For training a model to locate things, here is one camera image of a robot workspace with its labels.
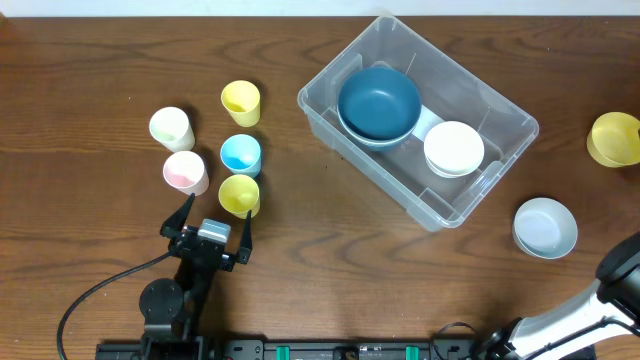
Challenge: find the white label in container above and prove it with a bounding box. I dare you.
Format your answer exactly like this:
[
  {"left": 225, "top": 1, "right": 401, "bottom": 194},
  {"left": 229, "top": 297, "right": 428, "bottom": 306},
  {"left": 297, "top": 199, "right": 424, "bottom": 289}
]
[{"left": 412, "top": 105, "right": 444, "bottom": 141}]

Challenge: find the dark blue bowl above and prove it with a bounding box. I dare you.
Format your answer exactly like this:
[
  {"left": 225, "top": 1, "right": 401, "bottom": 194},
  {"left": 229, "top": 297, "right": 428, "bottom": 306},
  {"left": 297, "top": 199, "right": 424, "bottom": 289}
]
[
  {"left": 337, "top": 67, "right": 422, "bottom": 140},
  {"left": 339, "top": 117, "right": 417, "bottom": 152}
]

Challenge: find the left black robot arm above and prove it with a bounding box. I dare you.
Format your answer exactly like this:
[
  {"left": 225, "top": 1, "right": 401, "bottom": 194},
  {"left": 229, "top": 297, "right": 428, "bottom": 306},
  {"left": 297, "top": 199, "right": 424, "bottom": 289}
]
[{"left": 139, "top": 195, "right": 254, "bottom": 342}]

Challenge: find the light blue bowl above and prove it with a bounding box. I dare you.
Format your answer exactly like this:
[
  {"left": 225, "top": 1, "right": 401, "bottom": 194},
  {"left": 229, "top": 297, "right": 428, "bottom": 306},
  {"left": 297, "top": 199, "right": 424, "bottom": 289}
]
[{"left": 512, "top": 197, "right": 578, "bottom": 260}]

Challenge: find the light blue cup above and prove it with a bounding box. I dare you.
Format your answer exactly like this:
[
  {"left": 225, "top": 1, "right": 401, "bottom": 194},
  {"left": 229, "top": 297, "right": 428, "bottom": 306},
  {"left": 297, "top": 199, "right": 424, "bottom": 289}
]
[{"left": 220, "top": 134, "right": 262, "bottom": 178}]

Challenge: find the yellow cup near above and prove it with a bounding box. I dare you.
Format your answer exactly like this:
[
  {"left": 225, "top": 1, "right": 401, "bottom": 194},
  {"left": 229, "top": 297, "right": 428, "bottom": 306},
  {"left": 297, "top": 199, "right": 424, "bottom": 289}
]
[{"left": 218, "top": 174, "right": 260, "bottom": 219}]

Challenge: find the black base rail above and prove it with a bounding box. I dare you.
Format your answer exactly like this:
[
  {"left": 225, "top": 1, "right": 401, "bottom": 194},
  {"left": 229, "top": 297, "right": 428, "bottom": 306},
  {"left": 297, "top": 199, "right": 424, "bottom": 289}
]
[{"left": 94, "top": 337, "right": 599, "bottom": 360}]

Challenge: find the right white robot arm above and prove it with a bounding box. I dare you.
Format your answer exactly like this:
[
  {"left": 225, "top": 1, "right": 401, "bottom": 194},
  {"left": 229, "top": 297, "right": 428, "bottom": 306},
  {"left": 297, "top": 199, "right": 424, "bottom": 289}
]
[{"left": 472, "top": 234, "right": 639, "bottom": 359}]

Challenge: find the yellow bowl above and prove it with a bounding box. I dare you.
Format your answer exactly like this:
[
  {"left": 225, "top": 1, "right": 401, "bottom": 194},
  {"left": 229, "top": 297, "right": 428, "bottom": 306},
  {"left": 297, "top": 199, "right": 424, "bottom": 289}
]
[{"left": 586, "top": 112, "right": 639, "bottom": 168}]

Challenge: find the black cable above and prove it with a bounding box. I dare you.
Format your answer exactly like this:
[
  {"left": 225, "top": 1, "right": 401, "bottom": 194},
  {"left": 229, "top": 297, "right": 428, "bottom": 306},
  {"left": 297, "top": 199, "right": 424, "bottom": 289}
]
[
  {"left": 430, "top": 314, "right": 640, "bottom": 360},
  {"left": 56, "top": 251, "right": 174, "bottom": 360}
]

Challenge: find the yellow cup far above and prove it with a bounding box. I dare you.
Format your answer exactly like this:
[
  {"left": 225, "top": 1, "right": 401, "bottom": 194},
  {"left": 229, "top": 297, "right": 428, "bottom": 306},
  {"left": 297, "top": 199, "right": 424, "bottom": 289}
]
[{"left": 221, "top": 80, "right": 261, "bottom": 127}]

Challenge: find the yellow cup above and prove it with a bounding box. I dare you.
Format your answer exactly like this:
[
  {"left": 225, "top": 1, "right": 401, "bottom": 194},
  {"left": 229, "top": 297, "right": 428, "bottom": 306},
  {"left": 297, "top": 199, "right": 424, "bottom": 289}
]
[
  {"left": 218, "top": 174, "right": 260, "bottom": 219},
  {"left": 221, "top": 80, "right": 261, "bottom": 127}
]

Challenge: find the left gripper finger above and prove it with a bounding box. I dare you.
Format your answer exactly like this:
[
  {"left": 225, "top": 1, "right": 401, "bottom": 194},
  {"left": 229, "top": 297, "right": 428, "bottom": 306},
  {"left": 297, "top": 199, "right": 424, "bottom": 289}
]
[
  {"left": 237, "top": 210, "right": 253, "bottom": 264},
  {"left": 160, "top": 193, "right": 196, "bottom": 238}
]

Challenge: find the cream white cup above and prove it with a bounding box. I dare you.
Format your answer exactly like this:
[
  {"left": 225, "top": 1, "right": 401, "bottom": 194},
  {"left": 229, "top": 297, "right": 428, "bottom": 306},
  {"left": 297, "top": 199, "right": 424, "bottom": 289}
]
[{"left": 149, "top": 107, "right": 195, "bottom": 152}]

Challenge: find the white bowl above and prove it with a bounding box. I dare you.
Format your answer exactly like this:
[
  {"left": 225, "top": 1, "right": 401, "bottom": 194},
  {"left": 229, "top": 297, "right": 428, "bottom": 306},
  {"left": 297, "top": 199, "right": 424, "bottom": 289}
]
[{"left": 423, "top": 121, "right": 485, "bottom": 178}]

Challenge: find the right black cable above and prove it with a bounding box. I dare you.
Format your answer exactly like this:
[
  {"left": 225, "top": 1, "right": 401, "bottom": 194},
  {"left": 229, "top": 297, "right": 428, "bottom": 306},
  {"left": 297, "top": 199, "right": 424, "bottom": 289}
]
[{"left": 430, "top": 314, "right": 640, "bottom": 360}]

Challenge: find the left black cable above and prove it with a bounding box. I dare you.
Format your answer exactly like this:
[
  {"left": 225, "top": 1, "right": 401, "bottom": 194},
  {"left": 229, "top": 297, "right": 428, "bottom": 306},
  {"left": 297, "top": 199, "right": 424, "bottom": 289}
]
[{"left": 56, "top": 251, "right": 174, "bottom": 360}]

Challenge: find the pink cup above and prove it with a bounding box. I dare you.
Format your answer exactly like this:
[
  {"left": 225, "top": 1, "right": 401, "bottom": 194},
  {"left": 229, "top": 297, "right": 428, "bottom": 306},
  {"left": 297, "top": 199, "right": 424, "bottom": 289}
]
[{"left": 162, "top": 151, "right": 209, "bottom": 196}]

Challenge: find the clear plastic storage container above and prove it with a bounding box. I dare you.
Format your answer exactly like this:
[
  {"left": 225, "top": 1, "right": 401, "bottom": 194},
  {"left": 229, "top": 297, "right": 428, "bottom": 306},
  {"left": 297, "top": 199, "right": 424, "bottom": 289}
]
[{"left": 297, "top": 16, "right": 539, "bottom": 232}]

